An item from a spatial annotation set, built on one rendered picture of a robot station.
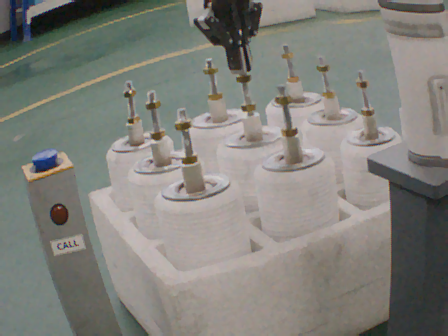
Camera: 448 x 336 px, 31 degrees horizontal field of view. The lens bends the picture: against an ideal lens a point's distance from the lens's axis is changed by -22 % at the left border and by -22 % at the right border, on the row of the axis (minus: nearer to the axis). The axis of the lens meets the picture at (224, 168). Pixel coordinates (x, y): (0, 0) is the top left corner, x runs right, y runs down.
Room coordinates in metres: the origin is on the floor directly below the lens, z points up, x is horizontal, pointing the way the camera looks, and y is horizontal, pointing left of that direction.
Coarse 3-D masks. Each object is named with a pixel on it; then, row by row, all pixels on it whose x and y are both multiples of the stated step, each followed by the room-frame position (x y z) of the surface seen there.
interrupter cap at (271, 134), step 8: (264, 128) 1.20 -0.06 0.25; (272, 128) 1.19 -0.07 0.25; (280, 128) 1.18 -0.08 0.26; (232, 136) 1.19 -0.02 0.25; (240, 136) 1.18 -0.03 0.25; (264, 136) 1.17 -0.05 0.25; (272, 136) 1.16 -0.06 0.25; (280, 136) 1.15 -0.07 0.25; (224, 144) 1.16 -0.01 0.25; (232, 144) 1.15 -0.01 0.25; (240, 144) 1.15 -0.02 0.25; (248, 144) 1.14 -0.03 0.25; (256, 144) 1.13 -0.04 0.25; (264, 144) 1.13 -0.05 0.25
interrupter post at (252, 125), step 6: (246, 114) 1.18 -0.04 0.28; (258, 114) 1.17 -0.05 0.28; (246, 120) 1.16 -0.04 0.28; (252, 120) 1.16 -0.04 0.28; (258, 120) 1.16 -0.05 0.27; (246, 126) 1.16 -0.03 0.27; (252, 126) 1.16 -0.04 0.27; (258, 126) 1.16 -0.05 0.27; (246, 132) 1.16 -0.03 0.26; (252, 132) 1.16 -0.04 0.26; (258, 132) 1.16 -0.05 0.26; (246, 138) 1.17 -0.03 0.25; (252, 138) 1.16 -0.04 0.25; (258, 138) 1.16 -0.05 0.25
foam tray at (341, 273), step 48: (96, 192) 1.29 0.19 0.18; (144, 240) 1.07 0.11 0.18; (336, 240) 0.99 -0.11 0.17; (384, 240) 1.01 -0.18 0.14; (144, 288) 1.05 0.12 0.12; (192, 288) 0.94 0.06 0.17; (240, 288) 0.95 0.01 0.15; (288, 288) 0.97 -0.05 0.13; (336, 288) 0.99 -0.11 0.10; (384, 288) 1.01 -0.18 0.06
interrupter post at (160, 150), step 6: (162, 138) 1.14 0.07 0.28; (150, 144) 1.13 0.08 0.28; (156, 144) 1.13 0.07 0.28; (162, 144) 1.13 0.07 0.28; (168, 144) 1.13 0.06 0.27; (156, 150) 1.13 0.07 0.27; (162, 150) 1.13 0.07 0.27; (168, 150) 1.13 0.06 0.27; (156, 156) 1.13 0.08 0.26; (162, 156) 1.13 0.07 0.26; (168, 156) 1.13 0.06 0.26; (156, 162) 1.13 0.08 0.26; (162, 162) 1.12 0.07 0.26; (168, 162) 1.13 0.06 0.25
